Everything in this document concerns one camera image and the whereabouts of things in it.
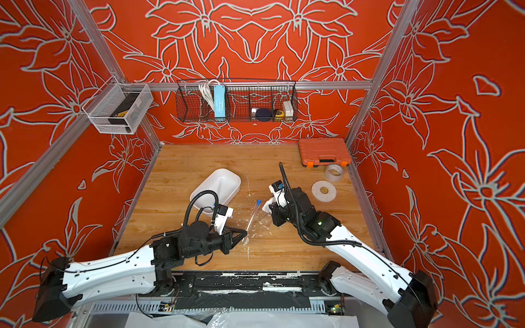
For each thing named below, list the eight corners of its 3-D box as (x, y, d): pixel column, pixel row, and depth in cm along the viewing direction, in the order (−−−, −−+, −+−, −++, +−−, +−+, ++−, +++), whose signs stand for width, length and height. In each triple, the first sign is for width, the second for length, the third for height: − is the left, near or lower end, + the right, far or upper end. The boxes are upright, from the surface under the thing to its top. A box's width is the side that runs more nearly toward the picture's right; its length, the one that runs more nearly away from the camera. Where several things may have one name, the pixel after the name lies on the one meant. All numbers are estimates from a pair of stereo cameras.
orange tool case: (302, 167, 110) (303, 161, 106) (298, 144, 122) (299, 137, 118) (351, 167, 110) (354, 160, 106) (342, 144, 122) (345, 137, 118)
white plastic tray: (189, 204, 97) (185, 197, 92) (220, 172, 109) (218, 164, 105) (215, 222, 91) (212, 216, 86) (245, 186, 103) (244, 178, 99)
